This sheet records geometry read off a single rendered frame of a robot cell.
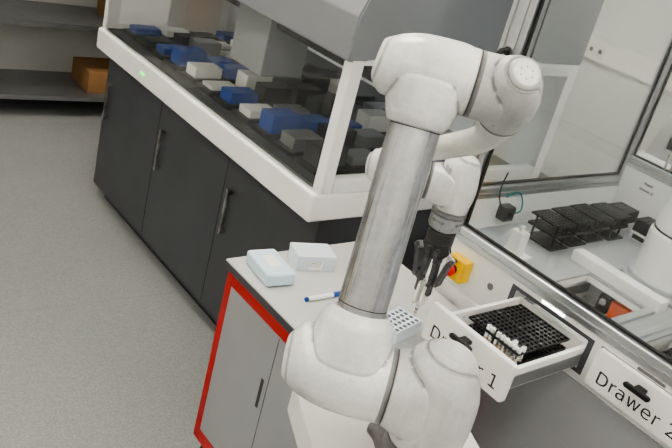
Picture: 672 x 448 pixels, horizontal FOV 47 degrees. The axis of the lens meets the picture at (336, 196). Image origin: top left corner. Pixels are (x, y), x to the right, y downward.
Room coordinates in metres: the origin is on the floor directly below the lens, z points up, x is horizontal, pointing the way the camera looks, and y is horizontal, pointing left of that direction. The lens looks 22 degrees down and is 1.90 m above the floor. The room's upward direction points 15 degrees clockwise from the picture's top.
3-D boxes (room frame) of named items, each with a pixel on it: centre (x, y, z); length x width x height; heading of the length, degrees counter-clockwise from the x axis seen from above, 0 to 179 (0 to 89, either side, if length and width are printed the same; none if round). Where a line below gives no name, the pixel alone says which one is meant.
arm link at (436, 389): (1.30, -0.29, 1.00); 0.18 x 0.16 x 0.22; 87
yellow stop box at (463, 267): (2.16, -0.42, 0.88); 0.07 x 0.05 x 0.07; 43
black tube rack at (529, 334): (1.85, -0.57, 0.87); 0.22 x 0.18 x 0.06; 133
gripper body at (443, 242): (1.91, -0.30, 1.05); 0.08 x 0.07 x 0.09; 55
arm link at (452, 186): (1.91, -0.28, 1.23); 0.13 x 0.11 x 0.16; 87
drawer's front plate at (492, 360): (1.71, -0.42, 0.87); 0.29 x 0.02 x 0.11; 43
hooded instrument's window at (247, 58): (3.41, 0.27, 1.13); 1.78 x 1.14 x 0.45; 43
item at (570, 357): (1.85, -0.57, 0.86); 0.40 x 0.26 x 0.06; 133
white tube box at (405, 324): (1.90, -0.26, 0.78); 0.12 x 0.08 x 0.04; 145
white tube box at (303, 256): (2.15, 0.02, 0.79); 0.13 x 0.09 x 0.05; 117
